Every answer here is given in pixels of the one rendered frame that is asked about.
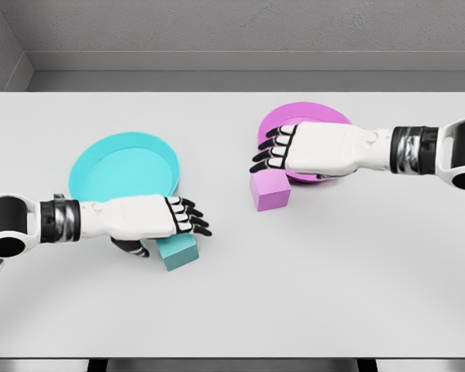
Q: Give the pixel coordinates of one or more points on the pink block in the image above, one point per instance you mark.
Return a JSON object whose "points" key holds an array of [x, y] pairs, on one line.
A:
{"points": [[271, 191]]}

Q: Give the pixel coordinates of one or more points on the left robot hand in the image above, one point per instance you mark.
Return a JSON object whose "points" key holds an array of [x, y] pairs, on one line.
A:
{"points": [[151, 217]]}

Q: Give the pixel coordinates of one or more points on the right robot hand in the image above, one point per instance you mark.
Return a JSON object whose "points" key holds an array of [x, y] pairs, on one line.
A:
{"points": [[314, 149]]}

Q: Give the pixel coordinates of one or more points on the pink round plate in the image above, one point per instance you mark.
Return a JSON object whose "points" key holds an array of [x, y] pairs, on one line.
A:
{"points": [[294, 112]]}

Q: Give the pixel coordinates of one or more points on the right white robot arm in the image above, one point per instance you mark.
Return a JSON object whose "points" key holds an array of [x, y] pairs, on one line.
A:
{"points": [[410, 149]]}

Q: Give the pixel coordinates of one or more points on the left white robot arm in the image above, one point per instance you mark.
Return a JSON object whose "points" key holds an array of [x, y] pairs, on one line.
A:
{"points": [[62, 221]]}

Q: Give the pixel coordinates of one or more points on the cyan round plate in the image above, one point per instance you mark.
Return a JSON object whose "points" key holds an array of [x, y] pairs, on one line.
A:
{"points": [[129, 164]]}

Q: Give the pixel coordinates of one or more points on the cyan block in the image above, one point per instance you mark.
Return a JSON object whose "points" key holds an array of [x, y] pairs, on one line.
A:
{"points": [[178, 252]]}

